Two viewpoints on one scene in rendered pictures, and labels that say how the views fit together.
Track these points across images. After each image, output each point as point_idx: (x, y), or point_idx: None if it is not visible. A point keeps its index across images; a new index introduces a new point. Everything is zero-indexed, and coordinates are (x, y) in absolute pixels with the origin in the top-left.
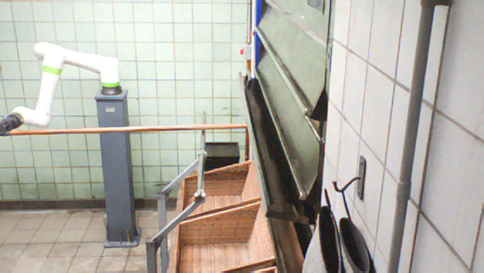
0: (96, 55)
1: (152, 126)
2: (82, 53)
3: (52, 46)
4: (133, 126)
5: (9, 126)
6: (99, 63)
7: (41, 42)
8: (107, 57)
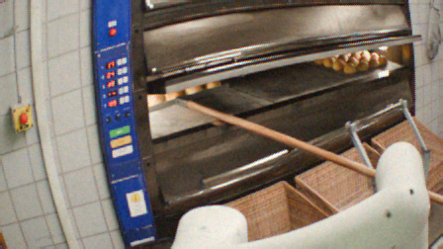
0: (199, 248)
1: (346, 158)
2: (252, 243)
3: (408, 144)
4: (365, 166)
5: None
6: (243, 231)
7: (412, 180)
8: (207, 216)
